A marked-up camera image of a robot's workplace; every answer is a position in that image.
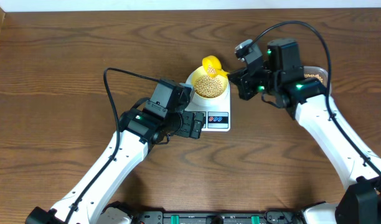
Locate soybeans in yellow bowl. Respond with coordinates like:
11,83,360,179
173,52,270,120
194,75,224,98

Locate pale yellow bowl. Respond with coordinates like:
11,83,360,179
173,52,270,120
190,66,229,99

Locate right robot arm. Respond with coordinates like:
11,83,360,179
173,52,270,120
228,39,381,223

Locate yellow measuring scoop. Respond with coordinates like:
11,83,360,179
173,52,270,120
202,55,228,78

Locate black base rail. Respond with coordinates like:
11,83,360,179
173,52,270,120
130,210,304,224

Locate white digital kitchen scale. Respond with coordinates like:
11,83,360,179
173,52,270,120
186,75,230,131

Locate soybeans in container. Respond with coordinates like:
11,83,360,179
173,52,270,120
304,73,324,84

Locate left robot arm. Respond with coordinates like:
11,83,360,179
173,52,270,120
26,98,205,223

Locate clear plastic container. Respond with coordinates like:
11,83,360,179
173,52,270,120
303,66,328,89

